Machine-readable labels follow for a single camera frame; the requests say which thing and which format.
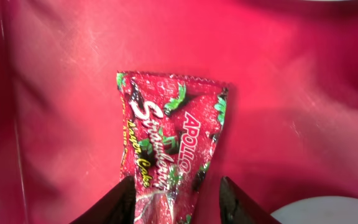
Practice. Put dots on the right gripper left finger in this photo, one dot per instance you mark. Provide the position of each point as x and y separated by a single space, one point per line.
116 207

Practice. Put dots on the light blue bowl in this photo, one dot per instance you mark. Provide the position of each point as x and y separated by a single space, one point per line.
319 210

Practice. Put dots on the red plastic tray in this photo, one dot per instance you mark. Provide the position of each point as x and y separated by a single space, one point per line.
291 128

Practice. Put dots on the red strawberry snack wrapper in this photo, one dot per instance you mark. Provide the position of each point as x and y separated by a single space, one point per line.
171 128

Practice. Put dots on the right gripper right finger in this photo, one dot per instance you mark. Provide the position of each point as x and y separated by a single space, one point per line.
236 207

